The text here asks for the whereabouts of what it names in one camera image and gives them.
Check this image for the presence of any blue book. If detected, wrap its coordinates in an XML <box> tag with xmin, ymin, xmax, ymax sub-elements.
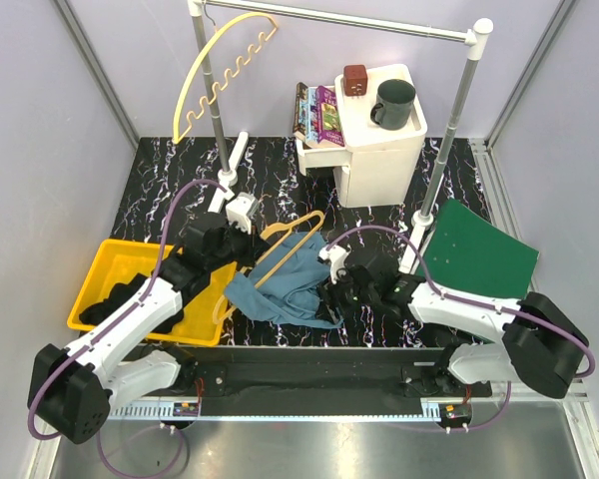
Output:
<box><xmin>299</xmin><ymin>82</ymin><xmax>318</xmax><ymax>148</ymax></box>

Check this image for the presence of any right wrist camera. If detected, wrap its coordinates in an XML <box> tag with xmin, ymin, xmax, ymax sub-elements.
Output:
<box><xmin>318</xmin><ymin>245</ymin><xmax>349</xmax><ymax>284</ymax></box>

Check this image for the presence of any white side cabinet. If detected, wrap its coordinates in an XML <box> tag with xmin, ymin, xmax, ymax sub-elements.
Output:
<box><xmin>297</xmin><ymin>64</ymin><xmax>427</xmax><ymax>208</ymax></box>

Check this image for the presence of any aluminium frame rail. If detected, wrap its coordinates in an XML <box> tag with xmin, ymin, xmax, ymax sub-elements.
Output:
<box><xmin>107</xmin><ymin>382</ymin><xmax>492</xmax><ymax>422</ymax></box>

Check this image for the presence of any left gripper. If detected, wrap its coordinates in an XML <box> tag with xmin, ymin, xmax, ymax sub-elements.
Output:
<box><xmin>207</xmin><ymin>218</ymin><xmax>270</xmax><ymax>271</ymax></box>

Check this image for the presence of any green folder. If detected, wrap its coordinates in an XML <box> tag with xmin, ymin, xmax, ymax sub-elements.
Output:
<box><xmin>423</xmin><ymin>200</ymin><xmax>539</xmax><ymax>299</ymax></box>

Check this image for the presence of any dark green mug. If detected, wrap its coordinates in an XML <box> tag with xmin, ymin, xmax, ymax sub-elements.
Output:
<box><xmin>370</xmin><ymin>79</ymin><xmax>416</xmax><ymax>131</ymax></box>

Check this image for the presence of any blue tank top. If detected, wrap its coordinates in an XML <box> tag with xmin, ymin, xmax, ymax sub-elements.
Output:
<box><xmin>225</xmin><ymin>233</ymin><xmax>341</xmax><ymax>329</ymax></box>

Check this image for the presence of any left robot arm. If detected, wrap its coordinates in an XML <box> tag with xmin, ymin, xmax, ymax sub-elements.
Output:
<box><xmin>27</xmin><ymin>213</ymin><xmax>271</xmax><ymax>444</ymax></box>

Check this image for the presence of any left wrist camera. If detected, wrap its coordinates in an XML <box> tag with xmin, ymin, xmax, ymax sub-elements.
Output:
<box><xmin>225</xmin><ymin>193</ymin><xmax>259</xmax><ymax>234</ymax></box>

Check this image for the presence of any dark brown book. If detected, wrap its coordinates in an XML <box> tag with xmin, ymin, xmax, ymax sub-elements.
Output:
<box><xmin>293</xmin><ymin>82</ymin><xmax>308</xmax><ymax>141</ymax></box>

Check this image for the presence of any black cloth in bin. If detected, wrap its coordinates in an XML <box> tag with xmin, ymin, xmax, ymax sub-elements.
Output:
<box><xmin>79</xmin><ymin>273</ymin><xmax>184</xmax><ymax>334</ymax></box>

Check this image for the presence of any brown cube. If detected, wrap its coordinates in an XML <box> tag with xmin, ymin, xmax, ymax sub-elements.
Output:
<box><xmin>342</xmin><ymin>64</ymin><xmax>368</xmax><ymax>97</ymax></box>

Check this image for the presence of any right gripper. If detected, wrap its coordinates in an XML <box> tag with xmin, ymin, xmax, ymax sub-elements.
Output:
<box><xmin>314</xmin><ymin>264</ymin><xmax>378</xmax><ymax>326</ymax></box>

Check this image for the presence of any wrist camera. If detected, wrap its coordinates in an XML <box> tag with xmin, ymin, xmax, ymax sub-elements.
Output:
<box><xmin>225</xmin><ymin>193</ymin><xmax>259</xmax><ymax>234</ymax></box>
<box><xmin>318</xmin><ymin>245</ymin><xmax>349</xmax><ymax>284</ymax></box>

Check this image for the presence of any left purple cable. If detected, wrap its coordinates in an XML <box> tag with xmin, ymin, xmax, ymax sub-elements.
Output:
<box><xmin>25</xmin><ymin>179</ymin><xmax>231</xmax><ymax>475</ymax></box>

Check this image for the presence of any purple book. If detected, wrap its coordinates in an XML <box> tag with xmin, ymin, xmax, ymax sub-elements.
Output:
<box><xmin>315</xmin><ymin>86</ymin><xmax>344</xmax><ymax>147</ymax></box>

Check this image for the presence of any yellow plastic bin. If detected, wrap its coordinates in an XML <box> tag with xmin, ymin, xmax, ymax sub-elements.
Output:
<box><xmin>67</xmin><ymin>239</ymin><xmax>237</xmax><ymax>346</ymax></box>

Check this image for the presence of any orange-yellow plastic hanger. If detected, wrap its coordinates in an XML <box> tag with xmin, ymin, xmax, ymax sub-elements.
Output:
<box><xmin>213</xmin><ymin>211</ymin><xmax>328</xmax><ymax>327</ymax></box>

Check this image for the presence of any white clothes rack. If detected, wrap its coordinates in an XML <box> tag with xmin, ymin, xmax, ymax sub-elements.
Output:
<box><xmin>173</xmin><ymin>1</ymin><xmax>494</xmax><ymax>272</ymax></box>

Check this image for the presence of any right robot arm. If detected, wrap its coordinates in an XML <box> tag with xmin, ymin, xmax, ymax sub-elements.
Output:
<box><xmin>317</xmin><ymin>265</ymin><xmax>589</xmax><ymax>399</ymax></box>

